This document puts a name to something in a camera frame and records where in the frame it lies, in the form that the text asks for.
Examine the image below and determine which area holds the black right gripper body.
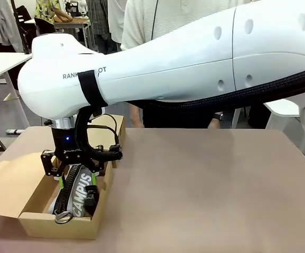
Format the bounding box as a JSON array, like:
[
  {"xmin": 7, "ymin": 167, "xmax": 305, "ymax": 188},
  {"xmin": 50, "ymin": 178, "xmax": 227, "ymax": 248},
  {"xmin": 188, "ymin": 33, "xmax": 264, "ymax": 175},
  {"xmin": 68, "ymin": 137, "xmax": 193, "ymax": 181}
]
[{"xmin": 51, "ymin": 126, "xmax": 93, "ymax": 166}]

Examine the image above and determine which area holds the grey zippered pencil case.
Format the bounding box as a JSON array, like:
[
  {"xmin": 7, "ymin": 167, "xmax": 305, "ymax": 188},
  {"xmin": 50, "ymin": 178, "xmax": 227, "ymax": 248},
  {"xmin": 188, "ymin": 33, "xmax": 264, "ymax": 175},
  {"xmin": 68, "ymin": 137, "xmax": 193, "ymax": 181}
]
[{"xmin": 47, "ymin": 163, "xmax": 101, "ymax": 225}]

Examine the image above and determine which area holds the person's right forearm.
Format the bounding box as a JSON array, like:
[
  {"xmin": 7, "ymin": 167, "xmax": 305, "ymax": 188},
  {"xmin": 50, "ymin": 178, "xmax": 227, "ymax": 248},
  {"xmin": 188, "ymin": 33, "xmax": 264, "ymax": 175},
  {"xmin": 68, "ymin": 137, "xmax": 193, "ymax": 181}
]
[{"xmin": 129, "ymin": 103, "xmax": 144, "ymax": 129}]

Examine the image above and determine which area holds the empty open cardboard box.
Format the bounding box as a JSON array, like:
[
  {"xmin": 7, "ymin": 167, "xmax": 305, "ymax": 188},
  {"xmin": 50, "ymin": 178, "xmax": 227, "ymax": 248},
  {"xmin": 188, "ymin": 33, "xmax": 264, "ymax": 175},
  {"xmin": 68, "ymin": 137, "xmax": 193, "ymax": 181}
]
[{"xmin": 0, "ymin": 152, "xmax": 114, "ymax": 240}]

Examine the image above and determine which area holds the white background desk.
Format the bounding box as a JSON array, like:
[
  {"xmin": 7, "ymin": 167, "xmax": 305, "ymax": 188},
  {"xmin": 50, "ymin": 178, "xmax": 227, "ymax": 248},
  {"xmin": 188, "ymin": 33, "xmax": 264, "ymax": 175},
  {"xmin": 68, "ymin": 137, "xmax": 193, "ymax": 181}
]
[{"xmin": 24, "ymin": 17, "xmax": 92, "ymax": 51}]

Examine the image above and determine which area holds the black stand pole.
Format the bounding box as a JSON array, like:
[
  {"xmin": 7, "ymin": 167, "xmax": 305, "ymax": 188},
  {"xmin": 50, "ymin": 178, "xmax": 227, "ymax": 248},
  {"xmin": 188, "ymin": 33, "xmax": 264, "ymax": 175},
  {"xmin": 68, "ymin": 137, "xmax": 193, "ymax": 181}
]
[{"xmin": 11, "ymin": 0, "xmax": 31, "ymax": 54}]

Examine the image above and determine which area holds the person in plaid shirt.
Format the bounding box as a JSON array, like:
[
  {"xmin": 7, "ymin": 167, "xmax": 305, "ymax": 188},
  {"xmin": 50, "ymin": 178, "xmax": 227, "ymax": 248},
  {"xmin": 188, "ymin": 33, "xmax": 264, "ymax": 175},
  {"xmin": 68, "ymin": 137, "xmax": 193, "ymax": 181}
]
[{"xmin": 85, "ymin": 0, "xmax": 122, "ymax": 55}]

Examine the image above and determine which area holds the person in yellow floral shirt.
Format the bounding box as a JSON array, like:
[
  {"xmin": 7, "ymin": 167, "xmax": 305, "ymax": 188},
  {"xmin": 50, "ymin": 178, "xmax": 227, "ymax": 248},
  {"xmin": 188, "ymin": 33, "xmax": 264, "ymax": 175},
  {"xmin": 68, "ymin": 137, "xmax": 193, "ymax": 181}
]
[{"xmin": 34, "ymin": 0, "xmax": 73, "ymax": 25}]

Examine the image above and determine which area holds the person in grey coat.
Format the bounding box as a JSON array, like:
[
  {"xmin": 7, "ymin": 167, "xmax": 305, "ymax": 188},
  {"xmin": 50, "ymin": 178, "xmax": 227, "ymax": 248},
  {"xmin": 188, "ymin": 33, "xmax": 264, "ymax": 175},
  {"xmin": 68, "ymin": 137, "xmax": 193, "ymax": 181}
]
[{"xmin": 0, "ymin": 0, "xmax": 24, "ymax": 53}]

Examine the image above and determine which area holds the person in white sweater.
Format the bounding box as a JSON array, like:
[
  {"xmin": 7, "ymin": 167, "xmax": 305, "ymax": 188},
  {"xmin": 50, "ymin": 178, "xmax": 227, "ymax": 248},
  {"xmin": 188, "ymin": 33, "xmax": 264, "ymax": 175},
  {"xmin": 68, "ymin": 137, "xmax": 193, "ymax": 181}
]
[{"xmin": 120, "ymin": 0, "xmax": 251, "ymax": 130}]

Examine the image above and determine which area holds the large white table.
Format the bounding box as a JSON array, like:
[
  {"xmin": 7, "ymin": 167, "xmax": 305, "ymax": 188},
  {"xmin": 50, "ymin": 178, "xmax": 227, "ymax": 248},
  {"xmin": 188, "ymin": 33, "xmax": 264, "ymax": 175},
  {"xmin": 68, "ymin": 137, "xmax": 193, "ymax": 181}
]
[{"xmin": 230, "ymin": 98, "xmax": 301, "ymax": 130}]

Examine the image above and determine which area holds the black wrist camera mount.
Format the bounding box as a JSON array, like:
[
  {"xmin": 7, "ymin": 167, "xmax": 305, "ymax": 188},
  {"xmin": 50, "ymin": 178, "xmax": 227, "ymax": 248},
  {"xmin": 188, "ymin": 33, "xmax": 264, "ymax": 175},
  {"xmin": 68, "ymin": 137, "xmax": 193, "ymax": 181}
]
[{"xmin": 93, "ymin": 143, "xmax": 123, "ymax": 162}]

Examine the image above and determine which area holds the black velcro strap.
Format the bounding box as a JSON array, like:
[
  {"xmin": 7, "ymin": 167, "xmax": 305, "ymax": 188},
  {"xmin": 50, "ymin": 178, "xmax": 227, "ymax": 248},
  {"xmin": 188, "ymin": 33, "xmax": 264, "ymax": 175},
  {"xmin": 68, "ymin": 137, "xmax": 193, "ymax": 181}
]
[{"xmin": 78, "ymin": 70, "xmax": 109, "ymax": 108}]

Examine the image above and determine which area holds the black braided cable sleeve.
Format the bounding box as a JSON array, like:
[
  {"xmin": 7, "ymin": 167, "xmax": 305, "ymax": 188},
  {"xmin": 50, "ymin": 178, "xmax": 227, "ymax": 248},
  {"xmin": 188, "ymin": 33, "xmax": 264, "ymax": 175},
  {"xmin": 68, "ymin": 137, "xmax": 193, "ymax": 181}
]
[{"xmin": 74, "ymin": 66, "xmax": 305, "ymax": 162}]

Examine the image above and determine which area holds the thin black hanging cord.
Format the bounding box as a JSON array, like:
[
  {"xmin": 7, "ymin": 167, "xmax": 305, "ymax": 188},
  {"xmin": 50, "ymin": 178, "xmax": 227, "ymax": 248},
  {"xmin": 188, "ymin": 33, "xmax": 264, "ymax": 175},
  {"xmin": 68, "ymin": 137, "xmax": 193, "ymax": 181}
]
[{"xmin": 151, "ymin": 0, "xmax": 160, "ymax": 41}]

